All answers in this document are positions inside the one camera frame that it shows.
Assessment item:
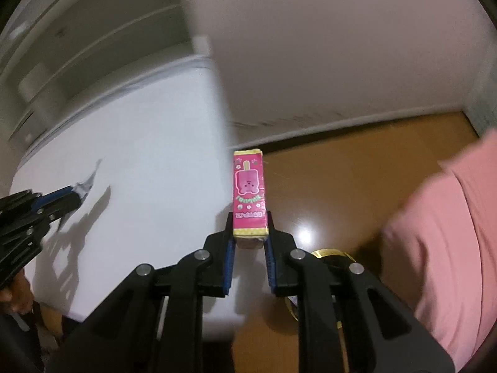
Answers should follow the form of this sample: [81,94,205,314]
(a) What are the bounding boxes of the person's left hand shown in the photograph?
[0,269,34,314]

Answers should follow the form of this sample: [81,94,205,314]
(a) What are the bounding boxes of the black gold-rimmed trash bin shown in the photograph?
[285,248,355,332]

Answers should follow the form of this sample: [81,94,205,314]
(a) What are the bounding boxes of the silver foil wrapper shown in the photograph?
[72,159,102,203]

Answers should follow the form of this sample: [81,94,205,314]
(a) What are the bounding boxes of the white desk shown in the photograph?
[11,57,234,321]

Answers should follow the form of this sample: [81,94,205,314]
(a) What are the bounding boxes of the white shelf unit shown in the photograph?
[1,0,194,150]

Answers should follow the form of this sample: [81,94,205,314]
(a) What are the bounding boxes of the pink popsicle candy box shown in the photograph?
[232,148,269,249]

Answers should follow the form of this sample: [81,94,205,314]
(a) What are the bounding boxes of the pink bed blanket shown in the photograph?
[381,130,496,371]

